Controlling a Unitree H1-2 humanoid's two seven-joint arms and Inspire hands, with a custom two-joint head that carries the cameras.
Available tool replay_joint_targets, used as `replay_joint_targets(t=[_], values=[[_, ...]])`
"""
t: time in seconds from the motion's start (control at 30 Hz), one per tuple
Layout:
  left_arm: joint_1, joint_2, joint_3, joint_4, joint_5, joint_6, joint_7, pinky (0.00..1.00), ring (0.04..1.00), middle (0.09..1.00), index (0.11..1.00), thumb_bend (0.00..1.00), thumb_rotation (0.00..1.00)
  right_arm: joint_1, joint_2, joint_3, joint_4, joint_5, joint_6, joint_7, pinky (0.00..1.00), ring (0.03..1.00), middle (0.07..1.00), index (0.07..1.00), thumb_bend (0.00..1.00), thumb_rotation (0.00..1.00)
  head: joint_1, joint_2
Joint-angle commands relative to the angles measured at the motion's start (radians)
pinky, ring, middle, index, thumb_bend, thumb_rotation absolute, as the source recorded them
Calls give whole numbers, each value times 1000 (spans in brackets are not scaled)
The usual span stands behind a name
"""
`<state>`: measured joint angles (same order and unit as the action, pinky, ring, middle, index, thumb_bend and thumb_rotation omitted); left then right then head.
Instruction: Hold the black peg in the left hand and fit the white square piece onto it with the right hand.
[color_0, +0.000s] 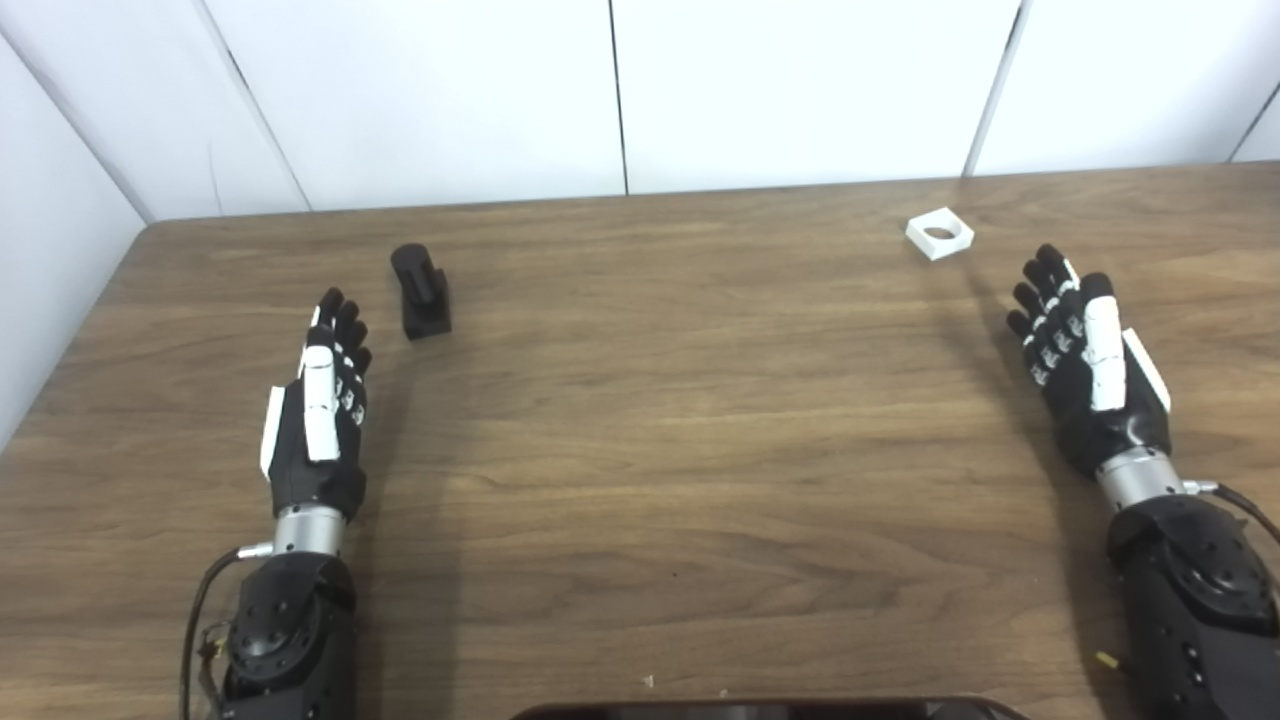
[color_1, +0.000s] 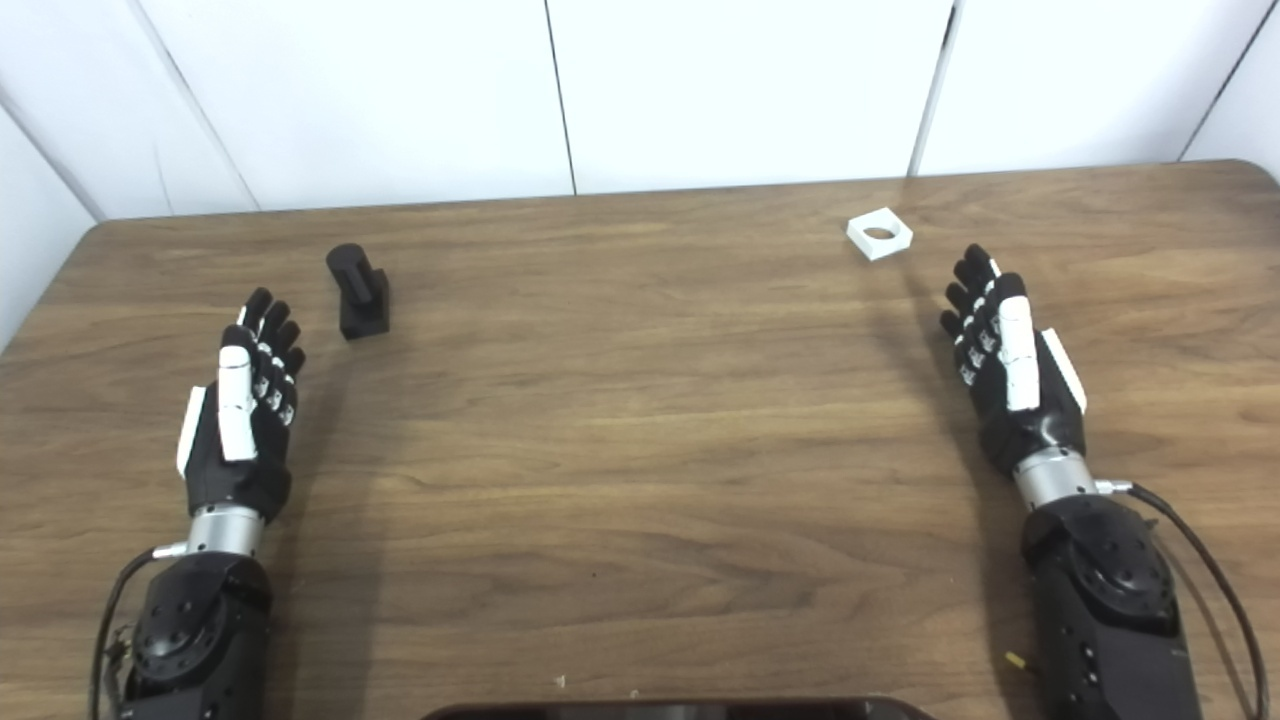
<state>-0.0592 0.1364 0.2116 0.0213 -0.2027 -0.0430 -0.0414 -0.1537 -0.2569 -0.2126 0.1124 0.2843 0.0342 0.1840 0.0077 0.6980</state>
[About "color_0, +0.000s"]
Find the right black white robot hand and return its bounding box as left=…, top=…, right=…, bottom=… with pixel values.
left=1006, top=244, right=1173, bottom=479

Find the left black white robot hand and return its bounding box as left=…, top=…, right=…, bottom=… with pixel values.
left=260, top=288, right=373, bottom=523

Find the black peg with square base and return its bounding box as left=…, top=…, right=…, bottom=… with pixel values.
left=390, top=243, right=453, bottom=341

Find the white square piece with hole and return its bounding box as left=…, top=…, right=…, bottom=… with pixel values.
left=905, top=207, right=975, bottom=262

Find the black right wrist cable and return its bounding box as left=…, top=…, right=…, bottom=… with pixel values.
left=1185, top=480, right=1280, bottom=546

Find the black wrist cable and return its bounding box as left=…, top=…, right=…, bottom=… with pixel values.
left=180, top=545, right=273, bottom=720
left=1185, top=480, right=1280, bottom=546

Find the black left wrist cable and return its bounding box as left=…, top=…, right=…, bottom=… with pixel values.
left=180, top=545, right=273, bottom=720

